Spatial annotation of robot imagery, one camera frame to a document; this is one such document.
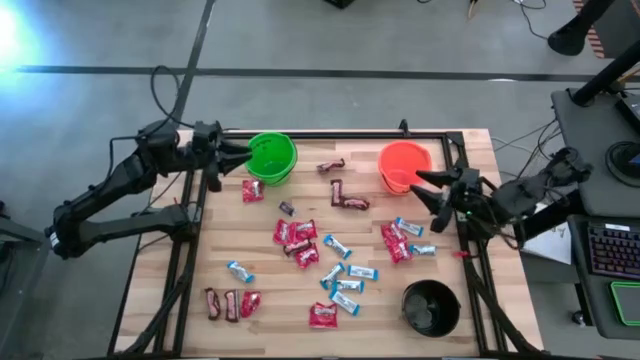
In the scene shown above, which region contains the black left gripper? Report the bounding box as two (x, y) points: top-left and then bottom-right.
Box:
(191, 120), (254, 194)

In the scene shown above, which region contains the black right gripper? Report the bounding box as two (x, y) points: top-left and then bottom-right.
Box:
(408, 166), (486, 235)

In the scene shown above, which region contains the red Skittles packet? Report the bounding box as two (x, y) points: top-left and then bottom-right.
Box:
(387, 239), (414, 265)
(272, 218), (293, 247)
(290, 219), (319, 243)
(240, 290), (263, 320)
(308, 301), (339, 330)
(380, 221), (409, 247)
(241, 178), (266, 204)
(294, 244), (321, 271)

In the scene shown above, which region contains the green plastic bucket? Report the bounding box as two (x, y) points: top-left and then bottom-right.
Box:
(243, 130), (299, 188)

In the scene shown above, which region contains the orange jack-o'-lantern bucket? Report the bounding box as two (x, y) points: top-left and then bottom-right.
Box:
(377, 140), (434, 196)

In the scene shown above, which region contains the twisted brown PayDay bar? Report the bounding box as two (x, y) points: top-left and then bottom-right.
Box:
(316, 158), (347, 175)

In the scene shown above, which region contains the black plastic bucket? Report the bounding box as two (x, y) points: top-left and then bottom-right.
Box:
(400, 278), (462, 338)

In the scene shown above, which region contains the black diagonal beam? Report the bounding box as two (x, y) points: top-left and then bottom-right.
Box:
(514, 192), (587, 244)

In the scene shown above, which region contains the white paper sheet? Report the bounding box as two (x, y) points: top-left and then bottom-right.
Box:
(519, 201), (574, 266)

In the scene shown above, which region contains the grey desk top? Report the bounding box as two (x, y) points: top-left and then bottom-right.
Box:
(550, 87), (640, 219)

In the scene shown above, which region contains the round black disc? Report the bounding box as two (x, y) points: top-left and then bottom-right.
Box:
(605, 140), (640, 189)

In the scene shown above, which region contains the backlit computer keyboard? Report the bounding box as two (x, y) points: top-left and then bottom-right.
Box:
(586, 221), (640, 280)

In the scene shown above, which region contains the black stand leg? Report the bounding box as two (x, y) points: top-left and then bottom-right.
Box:
(546, 0), (617, 57)

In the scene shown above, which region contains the dark grey desk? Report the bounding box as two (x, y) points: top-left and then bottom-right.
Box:
(567, 214), (640, 341)

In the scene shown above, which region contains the black stand pole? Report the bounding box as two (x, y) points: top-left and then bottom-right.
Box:
(571, 38), (640, 108)

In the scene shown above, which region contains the red white striped mat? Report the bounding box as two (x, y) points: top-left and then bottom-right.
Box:
(572, 0), (607, 59)

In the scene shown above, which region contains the green-edged mouse pad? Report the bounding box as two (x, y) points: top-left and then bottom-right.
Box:
(609, 280), (640, 328)

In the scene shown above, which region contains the grey metal cart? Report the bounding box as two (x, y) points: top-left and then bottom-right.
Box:
(0, 199), (51, 360)

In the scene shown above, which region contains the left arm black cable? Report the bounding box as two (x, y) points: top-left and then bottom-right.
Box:
(149, 64), (197, 130)

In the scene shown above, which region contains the grey floor cable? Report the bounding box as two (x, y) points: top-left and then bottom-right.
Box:
(492, 118), (559, 151)

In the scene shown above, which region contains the black floor cable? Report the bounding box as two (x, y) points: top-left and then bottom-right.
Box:
(536, 119), (565, 162)
(513, 0), (551, 41)

